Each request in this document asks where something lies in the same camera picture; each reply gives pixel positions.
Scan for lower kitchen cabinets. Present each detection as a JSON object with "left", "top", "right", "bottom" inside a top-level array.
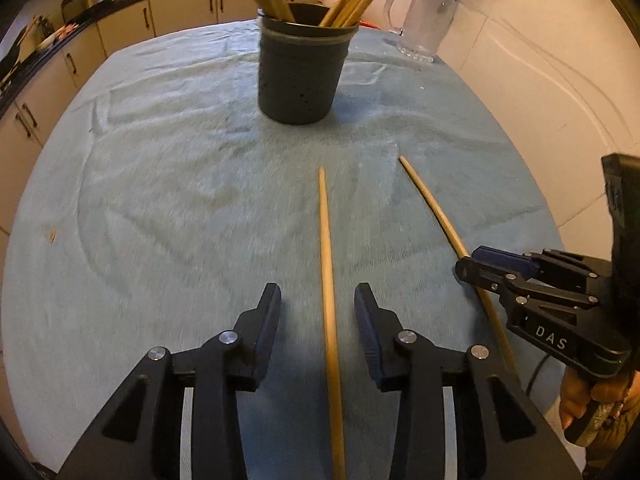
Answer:
[{"left": 0, "top": 0, "right": 352, "bottom": 241}]

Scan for right hand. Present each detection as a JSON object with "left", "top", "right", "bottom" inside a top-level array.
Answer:
[{"left": 559, "top": 367, "right": 639, "bottom": 430}]

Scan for light blue table cloth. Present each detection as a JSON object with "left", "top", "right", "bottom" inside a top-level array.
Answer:
[{"left": 1, "top": 21, "right": 561, "bottom": 479}]

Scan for clear glass pitcher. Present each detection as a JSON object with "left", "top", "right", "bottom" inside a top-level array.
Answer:
[{"left": 383, "top": 0, "right": 458, "bottom": 63}]

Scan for dark utensil holder cup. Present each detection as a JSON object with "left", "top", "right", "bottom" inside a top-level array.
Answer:
[{"left": 257, "top": 2, "right": 359, "bottom": 126}]

